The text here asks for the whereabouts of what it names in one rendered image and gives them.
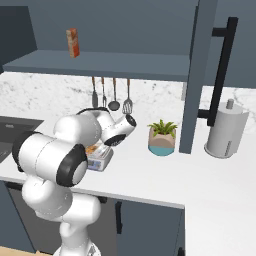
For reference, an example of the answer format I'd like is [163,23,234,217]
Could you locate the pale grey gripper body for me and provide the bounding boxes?
[96,142,113,158]

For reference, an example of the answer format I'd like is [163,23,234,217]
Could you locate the white digital scale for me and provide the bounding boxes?
[85,143,115,173]

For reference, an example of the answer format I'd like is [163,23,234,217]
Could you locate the slate blue base cabinet door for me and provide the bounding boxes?
[115,198,186,256]

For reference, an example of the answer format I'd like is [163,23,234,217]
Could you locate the orange red bar box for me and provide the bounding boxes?
[65,27,81,59]

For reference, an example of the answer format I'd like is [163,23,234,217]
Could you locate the hanging black ladle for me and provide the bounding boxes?
[107,77,121,112]

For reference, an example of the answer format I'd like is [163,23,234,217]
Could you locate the hanging slotted steel spatula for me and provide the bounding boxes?
[122,78,135,116]

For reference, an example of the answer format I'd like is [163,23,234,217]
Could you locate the hanging steel turner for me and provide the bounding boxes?
[91,76,100,110]

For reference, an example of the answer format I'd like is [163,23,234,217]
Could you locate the hanging steel fork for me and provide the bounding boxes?
[100,76,108,109]

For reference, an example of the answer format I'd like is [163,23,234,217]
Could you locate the green plant in pot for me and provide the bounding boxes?
[147,118,179,157]

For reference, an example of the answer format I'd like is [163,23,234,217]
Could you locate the dark grey dishwasher front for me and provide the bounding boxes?
[5,181,118,256]

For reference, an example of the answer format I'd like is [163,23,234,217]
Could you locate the white paper towel roll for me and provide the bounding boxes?
[203,98,251,160]

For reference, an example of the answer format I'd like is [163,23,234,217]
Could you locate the slate blue wall cabinet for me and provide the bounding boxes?
[0,0,256,90]

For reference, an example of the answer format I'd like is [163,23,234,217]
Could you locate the black cabinet door handle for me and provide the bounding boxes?
[196,16,240,128]

